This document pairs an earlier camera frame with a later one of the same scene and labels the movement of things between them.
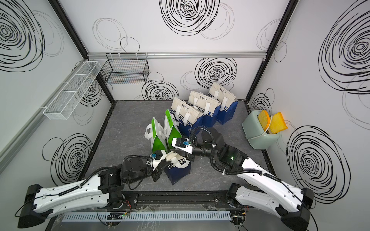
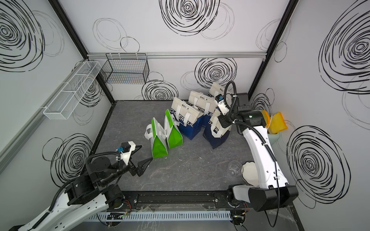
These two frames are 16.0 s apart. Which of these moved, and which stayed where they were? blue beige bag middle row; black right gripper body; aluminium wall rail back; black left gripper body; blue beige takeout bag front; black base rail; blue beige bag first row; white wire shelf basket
Moved: black left gripper body; blue beige takeout bag front; black right gripper body
Stayed: blue beige bag middle row; aluminium wall rail back; white wire shelf basket; blue beige bag first row; black base rail
